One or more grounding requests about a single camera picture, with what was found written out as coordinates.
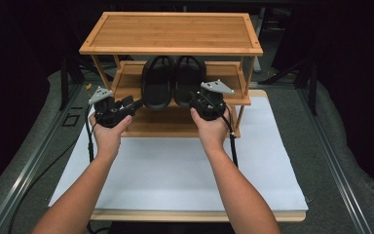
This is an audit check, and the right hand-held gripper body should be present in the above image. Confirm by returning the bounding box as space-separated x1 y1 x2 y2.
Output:
194 79 236 122

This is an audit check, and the grey metal floor rail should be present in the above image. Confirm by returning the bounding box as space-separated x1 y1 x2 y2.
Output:
0 83 84 234
298 87 373 234

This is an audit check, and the wooden three-tier shoe rack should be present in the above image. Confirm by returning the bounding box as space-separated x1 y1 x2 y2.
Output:
78 11 264 138

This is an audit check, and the black rubber slipper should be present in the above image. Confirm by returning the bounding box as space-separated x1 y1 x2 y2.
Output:
173 55 207 108
141 55 175 110

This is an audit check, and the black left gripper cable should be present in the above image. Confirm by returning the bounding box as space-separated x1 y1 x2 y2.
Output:
8 103 97 234

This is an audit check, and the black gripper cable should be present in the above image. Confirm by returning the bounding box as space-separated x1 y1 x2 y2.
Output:
206 93 240 169
8 103 97 234

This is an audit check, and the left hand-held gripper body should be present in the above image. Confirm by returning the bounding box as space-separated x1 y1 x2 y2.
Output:
88 86 134 129

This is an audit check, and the person's left hand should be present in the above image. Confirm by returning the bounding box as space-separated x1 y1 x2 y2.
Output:
89 113 133 160

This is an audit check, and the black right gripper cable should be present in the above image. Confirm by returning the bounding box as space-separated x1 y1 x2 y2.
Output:
206 93 240 169

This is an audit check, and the black metal stand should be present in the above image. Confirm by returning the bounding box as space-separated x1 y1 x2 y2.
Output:
58 53 87 111
261 57 319 115

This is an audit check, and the white table mat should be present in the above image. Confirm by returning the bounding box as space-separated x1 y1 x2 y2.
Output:
48 94 310 213

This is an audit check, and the person's right hand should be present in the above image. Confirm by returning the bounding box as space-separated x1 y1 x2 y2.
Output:
189 106 233 154

